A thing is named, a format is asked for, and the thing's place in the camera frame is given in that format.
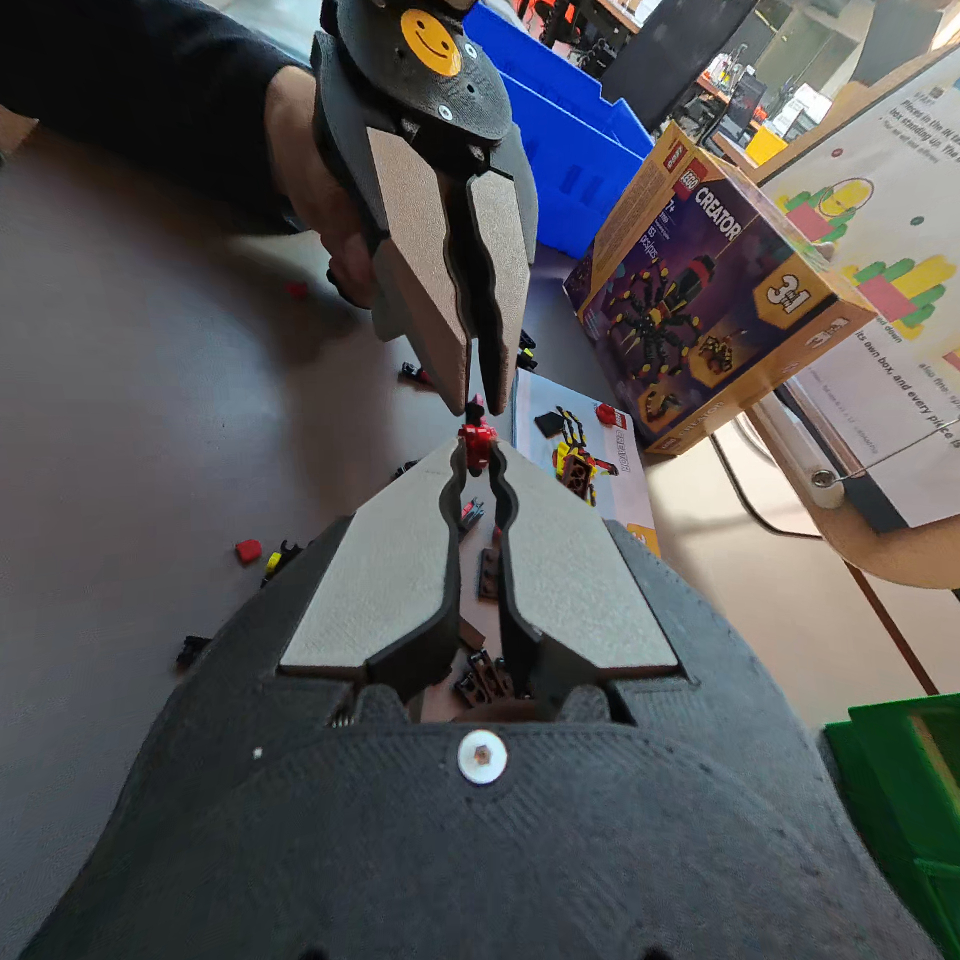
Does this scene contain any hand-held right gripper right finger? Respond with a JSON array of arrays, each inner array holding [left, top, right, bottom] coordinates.
[[485, 443, 679, 706]]

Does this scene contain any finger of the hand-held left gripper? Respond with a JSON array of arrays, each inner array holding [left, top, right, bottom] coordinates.
[[365, 125, 478, 418], [462, 168, 535, 418]]

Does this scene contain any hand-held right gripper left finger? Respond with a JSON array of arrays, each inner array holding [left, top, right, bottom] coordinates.
[[281, 440, 475, 699]]

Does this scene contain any pile of lego pieces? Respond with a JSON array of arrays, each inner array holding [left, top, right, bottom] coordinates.
[[173, 278, 541, 706]]

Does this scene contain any person's left forearm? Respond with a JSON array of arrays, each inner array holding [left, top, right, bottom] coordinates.
[[0, 0, 316, 234]]

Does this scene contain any purple lego set box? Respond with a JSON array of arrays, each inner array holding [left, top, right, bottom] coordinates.
[[563, 120, 879, 459]]

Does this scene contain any person's left hand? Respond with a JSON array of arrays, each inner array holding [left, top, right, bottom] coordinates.
[[263, 63, 414, 343]]

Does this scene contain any open spider instruction booklet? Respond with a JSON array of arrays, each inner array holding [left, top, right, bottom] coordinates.
[[510, 368, 664, 559]]

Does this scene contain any blue plastic bin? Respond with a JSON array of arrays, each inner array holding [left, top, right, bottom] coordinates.
[[458, 0, 657, 259]]

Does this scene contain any green plastic bin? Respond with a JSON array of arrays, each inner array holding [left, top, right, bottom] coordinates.
[[822, 693, 960, 960]]

